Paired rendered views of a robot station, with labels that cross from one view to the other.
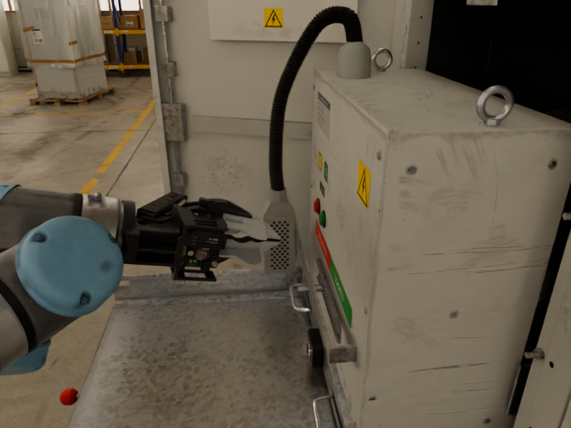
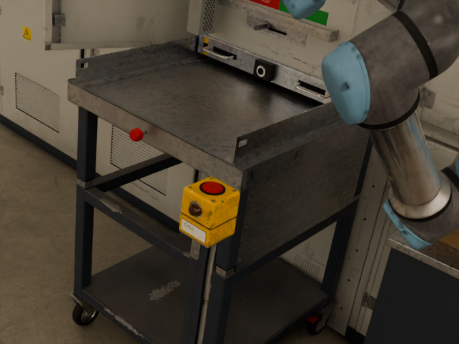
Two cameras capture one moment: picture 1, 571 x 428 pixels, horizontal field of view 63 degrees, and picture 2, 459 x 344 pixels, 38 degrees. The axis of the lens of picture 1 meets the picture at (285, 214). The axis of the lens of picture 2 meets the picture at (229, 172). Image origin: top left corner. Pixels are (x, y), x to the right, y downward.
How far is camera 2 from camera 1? 1.42 m
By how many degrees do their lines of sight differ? 42
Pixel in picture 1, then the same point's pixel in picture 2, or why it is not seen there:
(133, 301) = (92, 81)
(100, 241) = not seen: outside the picture
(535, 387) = not seen: hidden behind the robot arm
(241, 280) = (161, 53)
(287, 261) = (212, 23)
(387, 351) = (361, 23)
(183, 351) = (178, 95)
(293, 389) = (265, 95)
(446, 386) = not seen: hidden behind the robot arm
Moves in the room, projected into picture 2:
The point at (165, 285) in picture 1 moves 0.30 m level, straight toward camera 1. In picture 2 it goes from (112, 64) to (204, 95)
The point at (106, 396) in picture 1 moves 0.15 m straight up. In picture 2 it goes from (171, 121) to (177, 63)
